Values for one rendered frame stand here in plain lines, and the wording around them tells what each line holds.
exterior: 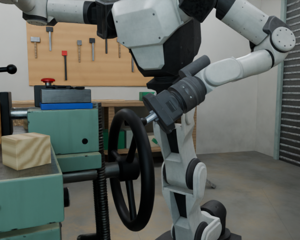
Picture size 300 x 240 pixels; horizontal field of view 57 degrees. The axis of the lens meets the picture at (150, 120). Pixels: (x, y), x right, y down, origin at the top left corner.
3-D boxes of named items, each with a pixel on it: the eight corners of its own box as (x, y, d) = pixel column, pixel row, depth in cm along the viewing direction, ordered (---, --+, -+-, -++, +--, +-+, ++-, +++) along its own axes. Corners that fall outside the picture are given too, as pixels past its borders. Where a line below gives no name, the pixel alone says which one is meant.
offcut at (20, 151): (51, 163, 38) (50, 135, 37) (17, 170, 34) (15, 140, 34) (35, 158, 40) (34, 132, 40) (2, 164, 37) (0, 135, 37)
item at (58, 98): (92, 108, 57) (92, 81, 57) (35, 110, 53) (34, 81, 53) (82, 105, 69) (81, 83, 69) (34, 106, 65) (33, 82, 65)
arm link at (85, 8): (88, 26, 122) (119, 29, 122) (84, 33, 115) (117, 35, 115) (86, -2, 115) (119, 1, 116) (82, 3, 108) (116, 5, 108)
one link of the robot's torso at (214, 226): (188, 227, 158) (188, 205, 157) (222, 239, 146) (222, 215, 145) (168, 244, 142) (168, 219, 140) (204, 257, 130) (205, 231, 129)
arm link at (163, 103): (164, 137, 80) (195, 115, 84) (173, 130, 71) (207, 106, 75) (139, 102, 82) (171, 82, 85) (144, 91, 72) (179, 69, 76)
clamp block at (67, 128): (99, 152, 58) (99, 108, 57) (29, 158, 52) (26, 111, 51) (86, 140, 71) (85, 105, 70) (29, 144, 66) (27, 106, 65)
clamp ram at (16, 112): (44, 136, 56) (42, 91, 55) (2, 139, 53) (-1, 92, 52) (42, 130, 64) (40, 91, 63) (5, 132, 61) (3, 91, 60)
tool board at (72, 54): (175, 85, 405) (176, 22, 395) (28, 85, 355) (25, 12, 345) (175, 85, 409) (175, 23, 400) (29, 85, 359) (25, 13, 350)
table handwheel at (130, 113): (127, 226, 77) (172, 233, 52) (51, 241, 69) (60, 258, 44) (115, 126, 85) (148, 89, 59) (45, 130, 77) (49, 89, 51)
